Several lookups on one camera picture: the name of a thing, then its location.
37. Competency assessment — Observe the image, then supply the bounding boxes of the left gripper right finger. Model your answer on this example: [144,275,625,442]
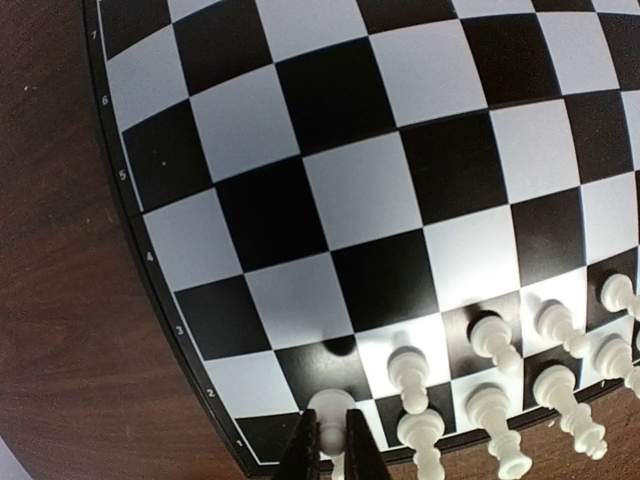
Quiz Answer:
[344,409,390,480]

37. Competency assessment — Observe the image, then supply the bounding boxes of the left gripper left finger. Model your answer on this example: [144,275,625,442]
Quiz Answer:
[272,409,320,480]

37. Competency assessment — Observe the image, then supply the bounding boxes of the white pawn piece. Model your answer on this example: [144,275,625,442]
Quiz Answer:
[469,315,522,374]
[600,273,639,320]

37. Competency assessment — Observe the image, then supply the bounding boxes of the white chess bishop piece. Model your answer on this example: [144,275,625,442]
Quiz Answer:
[533,364,608,460]

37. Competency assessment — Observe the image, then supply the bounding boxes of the white chess king piece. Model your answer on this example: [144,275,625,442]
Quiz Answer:
[594,336,640,397]

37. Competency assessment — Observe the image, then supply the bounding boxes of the black white chessboard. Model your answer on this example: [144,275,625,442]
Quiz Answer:
[83,1,639,477]

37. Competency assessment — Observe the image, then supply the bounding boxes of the white pawn in tray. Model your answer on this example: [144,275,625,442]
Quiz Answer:
[308,389,355,479]

